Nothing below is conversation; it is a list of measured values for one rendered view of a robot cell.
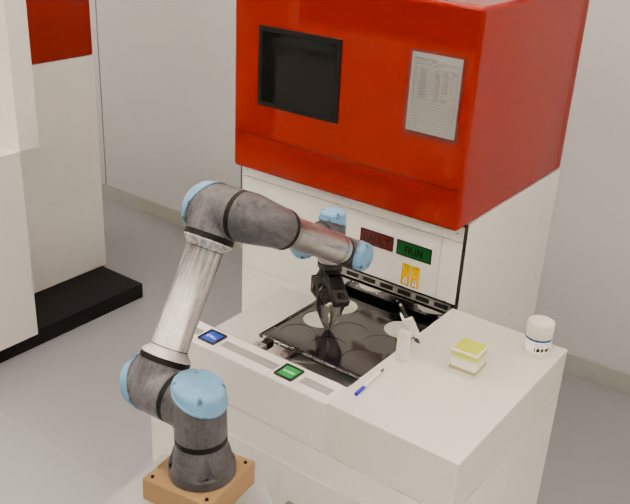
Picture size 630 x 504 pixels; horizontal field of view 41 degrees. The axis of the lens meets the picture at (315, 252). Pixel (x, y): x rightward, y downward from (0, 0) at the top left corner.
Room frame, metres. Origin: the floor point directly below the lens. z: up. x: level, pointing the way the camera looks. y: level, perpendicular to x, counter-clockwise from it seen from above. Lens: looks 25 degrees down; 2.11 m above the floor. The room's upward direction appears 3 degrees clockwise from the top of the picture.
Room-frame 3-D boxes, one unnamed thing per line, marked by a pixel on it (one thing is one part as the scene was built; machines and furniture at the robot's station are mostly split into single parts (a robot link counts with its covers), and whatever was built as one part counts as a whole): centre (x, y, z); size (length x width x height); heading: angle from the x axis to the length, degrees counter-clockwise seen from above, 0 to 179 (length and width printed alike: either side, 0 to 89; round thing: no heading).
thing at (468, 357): (1.83, -0.40, 1.00); 0.07 x 0.07 x 0.07; 57
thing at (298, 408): (1.84, 0.15, 0.89); 0.55 x 0.09 x 0.14; 55
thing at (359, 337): (2.10, -0.11, 0.90); 0.34 x 0.34 x 0.01; 55
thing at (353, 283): (2.28, -0.22, 0.89); 0.44 x 0.02 x 0.10; 55
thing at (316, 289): (2.12, -0.04, 1.05); 0.09 x 0.08 x 0.12; 22
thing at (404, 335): (1.87, -0.25, 1.03); 0.06 x 0.04 x 0.13; 145
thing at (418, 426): (1.80, -0.37, 0.89); 0.62 x 0.35 x 0.14; 145
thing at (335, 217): (2.11, -0.04, 1.21); 0.09 x 0.08 x 0.11; 145
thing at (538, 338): (1.93, -0.60, 1.01); 0.07 x 0.07 x 0.10
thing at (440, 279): (2.40, -0.09, 1.02); 0.81 x 0.03 x 0.40; 55
